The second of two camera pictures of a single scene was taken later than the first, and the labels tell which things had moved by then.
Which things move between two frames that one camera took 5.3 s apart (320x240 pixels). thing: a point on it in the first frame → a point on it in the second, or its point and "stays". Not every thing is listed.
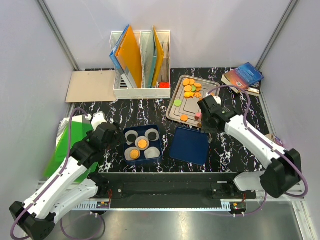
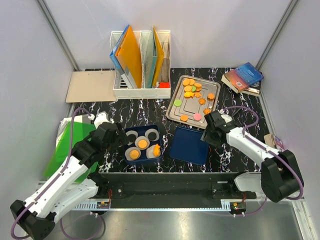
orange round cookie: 142,143 stays
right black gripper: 207,129 → 215,143
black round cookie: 131,137 stays
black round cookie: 152,136 stays
